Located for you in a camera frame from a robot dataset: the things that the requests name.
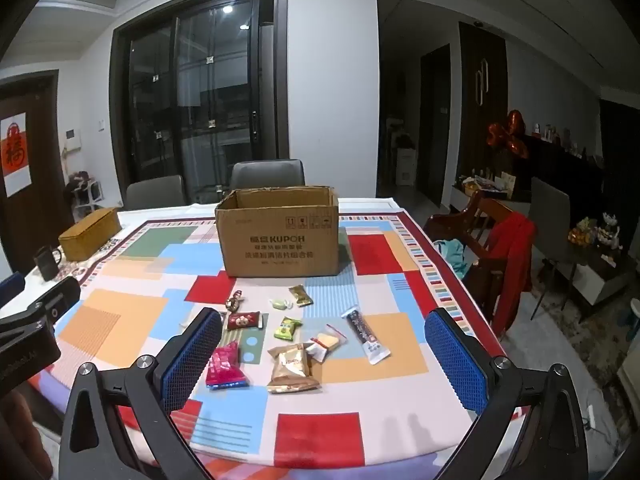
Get red foil balloons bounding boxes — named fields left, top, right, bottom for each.
left=487, top=110, right=531, bottom=161

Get white low cabinet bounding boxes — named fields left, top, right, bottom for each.
left=452, top=182, right=531, bottom=213

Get green snack packet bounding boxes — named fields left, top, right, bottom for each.
left=274, top=316, right=301, bottom=342

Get beige snack packet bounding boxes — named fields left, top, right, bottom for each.
left=267, top=344, right=321, bottom=394

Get dark sideboard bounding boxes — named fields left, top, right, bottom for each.
left=520, top=135, right=606, bottom=201

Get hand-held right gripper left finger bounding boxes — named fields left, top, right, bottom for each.
left=59, top=306, right=223, bottom=480

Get tall grey dining chair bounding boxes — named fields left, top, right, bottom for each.
left=230, top=159, right=306, bottom=191

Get wooden chair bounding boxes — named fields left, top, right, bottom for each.
left=424, top=192, right=536, bottom=336

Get black mug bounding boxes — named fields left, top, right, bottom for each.
left=33, top=245, right=63, bottom=282

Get dark wooden door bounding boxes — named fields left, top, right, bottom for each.
left=0, top=70, right=71, bottom=276

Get woven wicker box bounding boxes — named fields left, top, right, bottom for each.
left=58, top=207, right=122, bottom=262

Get clear packet of yellow biscuits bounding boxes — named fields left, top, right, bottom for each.
left=315, top=324, right=347, bottom=350

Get person's left forearm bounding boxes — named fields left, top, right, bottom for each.
left=0, top=387, right=53, bottom=480

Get pink snack packet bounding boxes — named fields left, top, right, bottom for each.
left=206, top=341, right=250, bottom=390

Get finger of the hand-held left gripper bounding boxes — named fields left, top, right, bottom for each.
left=0, top=276, right=82, bottom=333
left=0, top=271, right=26, bottom=307

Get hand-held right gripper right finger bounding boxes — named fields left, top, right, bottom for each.
left=424, top=306, right=591, bottom=480

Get low grey dining chair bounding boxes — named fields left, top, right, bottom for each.
left=126, top=175, right=187, bottom=211

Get teal cloth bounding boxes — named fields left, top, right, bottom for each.
left=434, top=239, right=471, bottom=281

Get long black white snack packet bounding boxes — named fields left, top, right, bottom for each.
left=341, top=308, right=392, bottom=365

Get brown cardboard box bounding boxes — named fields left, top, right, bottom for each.
left=215, top=186, right=341, bottom=278

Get red paper door poster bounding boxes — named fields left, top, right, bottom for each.
left=0, top=112, right=33, bottom=196

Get grey upholstered chair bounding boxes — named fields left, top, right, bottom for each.
left=530, top=177, right=586, bottom=321

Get white shoe rack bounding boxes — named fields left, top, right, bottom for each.
left=65, top=172, right=103, bottom=221

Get dark hallway door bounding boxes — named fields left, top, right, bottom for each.
left=420, top=45, right=451, bottom=206

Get red jacket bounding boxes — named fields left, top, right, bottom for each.
left=492, top=212, right=536, bottom=338

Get colourful checked tablecloth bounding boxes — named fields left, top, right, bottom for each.
left=27, top=199, right=521, bottom=480

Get sliding glass door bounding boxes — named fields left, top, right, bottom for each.
left=110, top=0, right=291, bottom=196

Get dark wardrobe with long handles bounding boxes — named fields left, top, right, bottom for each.
left=460, top=22, right=508, bottom=186

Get white hallway box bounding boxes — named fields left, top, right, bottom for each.
left=396, top=147, right=417, bottom=187

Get low coffee table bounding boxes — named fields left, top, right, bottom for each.
left=565, top=240, right=640, bottom=311

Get red snack packet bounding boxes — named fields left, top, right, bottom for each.
left=226, top=311, right=265, bottom=332

